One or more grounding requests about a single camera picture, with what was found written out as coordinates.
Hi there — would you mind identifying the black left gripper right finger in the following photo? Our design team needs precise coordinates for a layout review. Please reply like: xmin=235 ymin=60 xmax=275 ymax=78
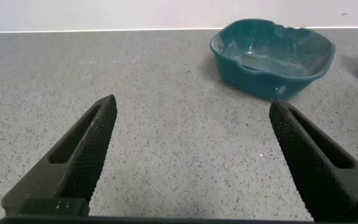
xmin=268 ymin=98 xmax=358 ymax=223

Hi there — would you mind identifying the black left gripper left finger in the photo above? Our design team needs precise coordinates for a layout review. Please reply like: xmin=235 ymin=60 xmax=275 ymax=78
xmin=1 ymin=94 xmax=118 ymax=217

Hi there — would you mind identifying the teal plastic handled tray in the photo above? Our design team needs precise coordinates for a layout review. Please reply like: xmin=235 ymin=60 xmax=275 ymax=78
xmin=209 ymin=18 xmax=336 ymax=102

